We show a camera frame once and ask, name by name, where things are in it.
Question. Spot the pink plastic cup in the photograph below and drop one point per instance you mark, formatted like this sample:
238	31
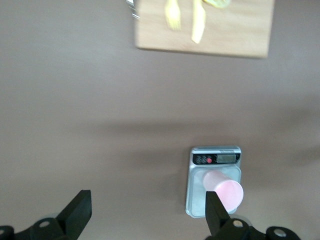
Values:
225	187

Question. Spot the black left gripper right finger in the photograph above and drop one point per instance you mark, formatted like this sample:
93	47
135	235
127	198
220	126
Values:
220	225

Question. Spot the brown table cover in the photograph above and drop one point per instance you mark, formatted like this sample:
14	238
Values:
75	100

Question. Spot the yellow lemon slice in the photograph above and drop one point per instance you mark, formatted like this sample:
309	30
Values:
213	3

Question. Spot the silver digital kitchen scale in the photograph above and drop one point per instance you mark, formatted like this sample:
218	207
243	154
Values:
197	185

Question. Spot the yellow plastic fork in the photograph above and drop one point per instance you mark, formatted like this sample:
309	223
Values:
173	15

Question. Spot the wooden cutting board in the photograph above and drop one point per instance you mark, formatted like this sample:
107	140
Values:
237	30

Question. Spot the yellow plastic knife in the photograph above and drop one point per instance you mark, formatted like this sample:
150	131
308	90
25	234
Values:
198	22

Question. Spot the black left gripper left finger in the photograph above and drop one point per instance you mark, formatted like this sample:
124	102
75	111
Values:
65	225

